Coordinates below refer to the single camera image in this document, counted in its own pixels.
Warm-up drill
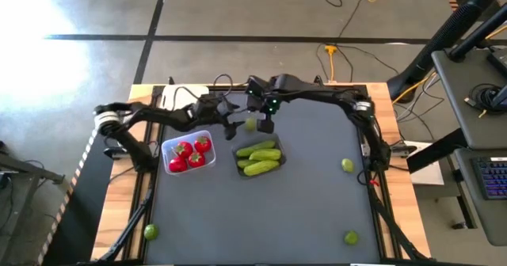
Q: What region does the clear plastic bin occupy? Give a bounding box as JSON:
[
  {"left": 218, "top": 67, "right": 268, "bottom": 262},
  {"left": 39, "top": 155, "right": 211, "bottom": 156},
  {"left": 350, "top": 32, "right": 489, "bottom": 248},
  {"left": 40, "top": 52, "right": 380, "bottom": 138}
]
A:
[{"left": 160, "top": 129, "right": 218, "bottom": 177}]

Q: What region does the yellow power plug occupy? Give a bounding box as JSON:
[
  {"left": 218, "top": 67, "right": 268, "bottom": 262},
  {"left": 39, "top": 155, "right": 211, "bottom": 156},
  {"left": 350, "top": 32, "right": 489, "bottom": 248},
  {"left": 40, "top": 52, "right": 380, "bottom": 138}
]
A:
[{"left": 324, "top": 44, "right": 339, "bottom": 83}]

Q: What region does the coiled black cable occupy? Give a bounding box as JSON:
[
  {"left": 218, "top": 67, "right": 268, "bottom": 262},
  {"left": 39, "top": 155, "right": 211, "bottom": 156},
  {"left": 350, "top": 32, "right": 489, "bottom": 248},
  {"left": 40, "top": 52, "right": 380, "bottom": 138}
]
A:
[{"left": 467, "top": 82, "right": 507, "bottom": 116}]

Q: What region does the white box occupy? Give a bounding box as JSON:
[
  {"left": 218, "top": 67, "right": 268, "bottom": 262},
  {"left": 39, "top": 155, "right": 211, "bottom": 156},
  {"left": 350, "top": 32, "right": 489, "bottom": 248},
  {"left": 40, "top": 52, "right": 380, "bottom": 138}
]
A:
[{"left": 402, "top": 140, "right": 445, "bottom": 187}]

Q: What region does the grey table mat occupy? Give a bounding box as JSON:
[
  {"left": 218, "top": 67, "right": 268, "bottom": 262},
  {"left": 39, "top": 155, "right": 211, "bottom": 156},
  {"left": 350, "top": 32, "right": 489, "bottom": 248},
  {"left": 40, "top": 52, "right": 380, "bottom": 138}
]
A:
[{"left": 144, "top": 89, "right": 381, "bottom": 265}]

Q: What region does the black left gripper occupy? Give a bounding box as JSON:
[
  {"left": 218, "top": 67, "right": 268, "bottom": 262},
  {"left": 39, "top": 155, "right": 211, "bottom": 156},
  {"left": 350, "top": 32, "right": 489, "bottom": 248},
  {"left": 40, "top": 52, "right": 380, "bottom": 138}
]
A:
[{"left": 191, "top": 95, "right": 246, "bottom": 142}]

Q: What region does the black tower fan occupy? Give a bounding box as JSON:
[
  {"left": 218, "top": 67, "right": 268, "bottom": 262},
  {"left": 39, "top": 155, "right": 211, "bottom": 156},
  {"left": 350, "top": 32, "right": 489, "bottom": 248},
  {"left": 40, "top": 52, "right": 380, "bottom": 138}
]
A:
[{"left": 387, "top": 0, "right": 507, "bottom": 103}]

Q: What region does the red pepper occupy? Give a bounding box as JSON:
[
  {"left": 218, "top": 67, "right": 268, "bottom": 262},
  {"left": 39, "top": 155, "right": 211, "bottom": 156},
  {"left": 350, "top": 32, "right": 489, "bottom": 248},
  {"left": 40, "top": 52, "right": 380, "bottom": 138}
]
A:
[
  {"left": 187, "top": 150, "right": 206, "bottom": 169},
  {"left": 193, "top": 135, "right": 212, "bottom": 154}
]

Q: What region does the grey side desk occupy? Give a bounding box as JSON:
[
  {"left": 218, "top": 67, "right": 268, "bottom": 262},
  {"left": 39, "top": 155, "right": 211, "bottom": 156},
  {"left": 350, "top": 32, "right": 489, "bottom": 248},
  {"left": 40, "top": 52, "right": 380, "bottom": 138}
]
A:
[{"left": 430, "top": 46, "right": 507, "bottom": 150}]

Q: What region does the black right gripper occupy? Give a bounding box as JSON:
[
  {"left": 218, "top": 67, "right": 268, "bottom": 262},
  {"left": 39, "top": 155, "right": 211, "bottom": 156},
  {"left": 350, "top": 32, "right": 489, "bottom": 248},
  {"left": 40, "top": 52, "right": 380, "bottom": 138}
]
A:
[{"left": 246, "top": 74, "right": 295, "bottom": 135}]

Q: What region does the black tray with cucumbers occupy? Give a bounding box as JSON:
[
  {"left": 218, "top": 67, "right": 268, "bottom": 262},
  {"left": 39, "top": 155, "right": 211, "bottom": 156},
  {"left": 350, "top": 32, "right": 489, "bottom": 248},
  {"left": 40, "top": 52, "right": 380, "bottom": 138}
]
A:
[{"left": 231, "top": 133, "right": 288, "bottom": 178}]

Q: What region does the black slanted pole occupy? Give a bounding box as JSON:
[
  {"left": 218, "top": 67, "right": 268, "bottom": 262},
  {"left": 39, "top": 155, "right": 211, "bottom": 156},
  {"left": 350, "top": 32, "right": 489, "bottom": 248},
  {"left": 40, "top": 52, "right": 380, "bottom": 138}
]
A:
[{"left": 448, "top": 2, "right": 507, "bottom": 62}]

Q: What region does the grey metal stand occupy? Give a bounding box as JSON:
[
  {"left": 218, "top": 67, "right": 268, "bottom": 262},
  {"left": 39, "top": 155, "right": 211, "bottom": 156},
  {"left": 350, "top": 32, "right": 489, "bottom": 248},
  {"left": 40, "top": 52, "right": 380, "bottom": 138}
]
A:
[{"left": 0, "top": 139, "right": 67, "bottom": 266}]

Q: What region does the black crossbar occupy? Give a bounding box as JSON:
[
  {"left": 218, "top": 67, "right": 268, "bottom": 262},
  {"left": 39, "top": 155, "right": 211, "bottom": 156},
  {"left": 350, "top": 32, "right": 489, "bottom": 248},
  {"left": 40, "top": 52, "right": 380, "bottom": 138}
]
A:
[{"left": 406, "top": 128, "right": 471, "bottom": 175}]

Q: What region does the backlit black keyboard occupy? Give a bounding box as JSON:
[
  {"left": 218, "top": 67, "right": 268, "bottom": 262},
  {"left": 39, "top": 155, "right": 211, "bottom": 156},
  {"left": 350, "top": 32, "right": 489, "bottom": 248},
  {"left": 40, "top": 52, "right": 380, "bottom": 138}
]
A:
[{"left": 471, "top": 156, "right": 507, "bottom": 201}]

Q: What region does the black platform with striped edge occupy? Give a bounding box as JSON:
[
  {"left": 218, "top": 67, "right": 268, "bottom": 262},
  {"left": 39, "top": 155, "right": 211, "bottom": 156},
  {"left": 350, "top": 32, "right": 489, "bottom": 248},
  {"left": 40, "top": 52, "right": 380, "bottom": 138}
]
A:
[{"left": 37, "top": 103, "right": 128, "bottom": 266}]

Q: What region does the grey keyboard desk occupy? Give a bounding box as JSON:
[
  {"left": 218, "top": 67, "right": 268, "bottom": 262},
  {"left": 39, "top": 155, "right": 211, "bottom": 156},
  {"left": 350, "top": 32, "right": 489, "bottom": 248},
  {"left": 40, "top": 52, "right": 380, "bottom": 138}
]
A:
[{"left": 453, "top": 146, "right": 507, "bottom": 248}]

